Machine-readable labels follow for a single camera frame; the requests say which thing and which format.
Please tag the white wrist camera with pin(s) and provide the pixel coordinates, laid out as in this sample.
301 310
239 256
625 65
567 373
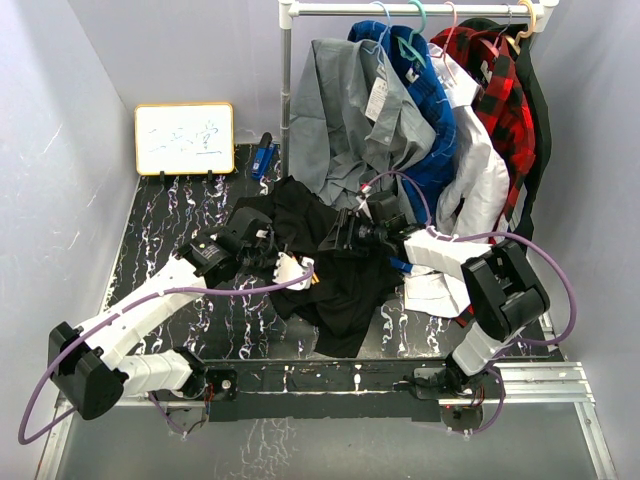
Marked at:
295 274
363 195

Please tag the metal clothes rack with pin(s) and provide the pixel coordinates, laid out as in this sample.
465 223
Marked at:
537 13

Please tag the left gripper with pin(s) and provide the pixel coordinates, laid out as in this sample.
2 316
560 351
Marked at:
274 250

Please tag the blue stapler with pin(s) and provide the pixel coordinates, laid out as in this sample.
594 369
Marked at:
262 156

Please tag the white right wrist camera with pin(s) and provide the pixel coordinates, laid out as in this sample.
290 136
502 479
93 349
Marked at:
363 195

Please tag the pink hanger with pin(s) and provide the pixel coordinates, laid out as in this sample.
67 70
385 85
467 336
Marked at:
452 40

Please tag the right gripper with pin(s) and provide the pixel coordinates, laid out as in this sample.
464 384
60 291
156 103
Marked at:
348 221

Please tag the grey shirt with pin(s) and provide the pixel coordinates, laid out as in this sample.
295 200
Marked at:
352 118

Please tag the aluminium frame rail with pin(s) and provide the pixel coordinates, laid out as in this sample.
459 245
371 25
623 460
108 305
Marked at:
543 426

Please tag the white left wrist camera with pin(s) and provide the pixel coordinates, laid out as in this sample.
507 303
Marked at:
295 274

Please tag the red black plaid shirt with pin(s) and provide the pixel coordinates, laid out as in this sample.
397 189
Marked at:
504 111

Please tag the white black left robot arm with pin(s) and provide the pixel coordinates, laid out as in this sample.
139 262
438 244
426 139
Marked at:
92 363

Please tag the whiteboard with yellow frame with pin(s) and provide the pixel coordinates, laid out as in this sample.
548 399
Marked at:
184 139

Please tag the light blue hanger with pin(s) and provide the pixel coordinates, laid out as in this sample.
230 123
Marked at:
382 35

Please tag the black hanging jacket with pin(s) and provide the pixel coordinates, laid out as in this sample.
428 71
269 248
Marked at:
539 108

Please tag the wooden hanger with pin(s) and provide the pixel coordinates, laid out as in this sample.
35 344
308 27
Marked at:
522 32

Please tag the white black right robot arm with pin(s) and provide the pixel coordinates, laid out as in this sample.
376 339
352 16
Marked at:
445 275

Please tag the dark metal hanger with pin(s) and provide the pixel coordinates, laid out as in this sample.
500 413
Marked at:
503 37

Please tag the blue plaid shirt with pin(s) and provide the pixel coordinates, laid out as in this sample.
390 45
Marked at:
408 53

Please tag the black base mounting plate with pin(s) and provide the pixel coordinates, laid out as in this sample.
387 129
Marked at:
337 389

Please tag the white shirt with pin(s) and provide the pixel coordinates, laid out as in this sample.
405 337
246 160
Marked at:
472 202

